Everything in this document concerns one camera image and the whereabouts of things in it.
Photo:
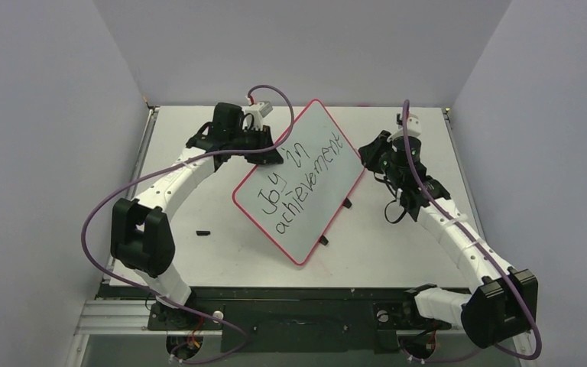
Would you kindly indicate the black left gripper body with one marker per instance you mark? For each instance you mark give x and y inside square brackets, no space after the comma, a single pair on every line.
[255,139]

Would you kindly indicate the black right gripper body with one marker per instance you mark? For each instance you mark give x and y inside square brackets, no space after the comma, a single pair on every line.
[374,154]

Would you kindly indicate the red framed whiteboard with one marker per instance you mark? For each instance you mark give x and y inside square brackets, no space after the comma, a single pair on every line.
[294,203]

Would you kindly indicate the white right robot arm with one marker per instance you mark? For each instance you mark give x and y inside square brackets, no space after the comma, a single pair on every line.
[502,301]

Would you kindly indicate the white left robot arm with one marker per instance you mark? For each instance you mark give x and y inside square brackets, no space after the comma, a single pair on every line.
[142,239]

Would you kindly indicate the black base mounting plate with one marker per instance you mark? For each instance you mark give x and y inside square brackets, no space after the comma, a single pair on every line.
[288,319]

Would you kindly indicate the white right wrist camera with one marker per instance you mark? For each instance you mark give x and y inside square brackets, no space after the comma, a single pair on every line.
[413,126]

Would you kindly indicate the aluminium frame rail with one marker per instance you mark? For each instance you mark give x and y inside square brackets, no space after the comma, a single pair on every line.
[132,317]

